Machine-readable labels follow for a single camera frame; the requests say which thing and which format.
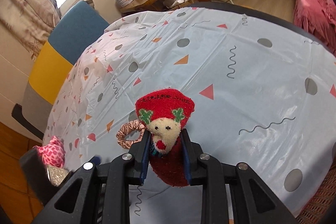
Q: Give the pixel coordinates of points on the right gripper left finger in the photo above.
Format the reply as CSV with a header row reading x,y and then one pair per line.
x,y
99,193

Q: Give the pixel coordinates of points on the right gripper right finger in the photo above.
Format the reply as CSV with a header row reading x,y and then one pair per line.
x,y
237,188

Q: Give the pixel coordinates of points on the brown satin scrunchie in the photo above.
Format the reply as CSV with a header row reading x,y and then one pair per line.
x,y
130,133

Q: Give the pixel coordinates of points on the red reindeer sock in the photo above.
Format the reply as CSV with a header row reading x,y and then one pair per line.
x,y
164,113

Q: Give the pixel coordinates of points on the ornate silver tissue box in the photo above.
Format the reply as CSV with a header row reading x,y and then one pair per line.
x,y
56,175

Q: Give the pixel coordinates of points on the pink spotted plush toy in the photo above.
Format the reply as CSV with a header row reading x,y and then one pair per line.
x,y
53,153

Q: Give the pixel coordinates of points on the wicker chair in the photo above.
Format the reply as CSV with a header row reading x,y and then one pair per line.
x,y
321,208

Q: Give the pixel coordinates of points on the grey yellow blue chair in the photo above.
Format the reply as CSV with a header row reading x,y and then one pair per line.
x,y
77,29

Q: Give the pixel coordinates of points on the beige patterned curtain left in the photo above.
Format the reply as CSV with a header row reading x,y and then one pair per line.
x,y
30,22

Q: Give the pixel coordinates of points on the pink bedspread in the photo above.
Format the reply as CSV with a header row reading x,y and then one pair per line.
x,y
317,17

